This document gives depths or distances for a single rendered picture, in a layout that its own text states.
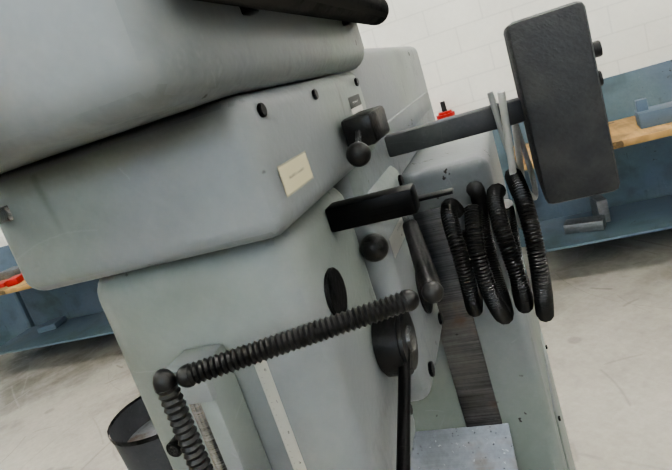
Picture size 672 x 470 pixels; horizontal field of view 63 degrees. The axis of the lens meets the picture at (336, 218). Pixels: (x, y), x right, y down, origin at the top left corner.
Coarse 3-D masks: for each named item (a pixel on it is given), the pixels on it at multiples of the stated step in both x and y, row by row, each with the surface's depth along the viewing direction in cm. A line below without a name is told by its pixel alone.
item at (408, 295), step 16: (368, 304) 33; (384, 304) 33; (400, 304) 33; (416, 304) 33; (320, 320) 33; (336, 320) 33; (352, 320) 33; (368, 320) 33; (272, 336) 33; (288, 336) 32; (304, 336) 32; (320, 336) 32; (240, 352) 32; (256, 352) 32; (272, 352) 32; (288, 352) 33; (192, 368) 32; (208, 368) 32; (224, 368) 32; (192, 384) 32
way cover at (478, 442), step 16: (416, 432) 96; (432, 432) 95; (448, 432) 94; (464, 432) 93; (480, 432) 92; (496, 432) 92; (416, 448) 96; (432, 448) 95; (448, 448) 94; (464, 448) 93; (480, 448) 92; (496, 448) 91; (512, 448) 90; (416, 464) 96; (432, 464) 95; (448, 464) 94; (464, 464) 93; (480, 464) 92; (496, 464) 91; (512, 464) 90
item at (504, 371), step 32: (416, 160) 94; (448, 160) 85; (480, 160) 81; (448, 256) 85; (448, 288) 87; (448, 320) 88; (480, 320) 87; (512, 320) 86; (448, 352) 90; (480, 352) 89; (512, 352) 88; (544, 352) 119; (448, 384) 92; (480, 384) 90; (512, 384) 89; (544, 384) 90; (416, 416) 96; (448, 416) 94; (480, 416) 92; (512, 416) 91; (544, 416) 90; (544, 448) 91
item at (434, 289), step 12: (408, 228) 46; (408, 240) 43; (420, 240) 42; (420, 252) 39; (420, 264) 37; (432, 264) 37; (420, 276) 35; (432, 276) 34; (420, 288) 34; (432, 288) 33; (432, 300) 33
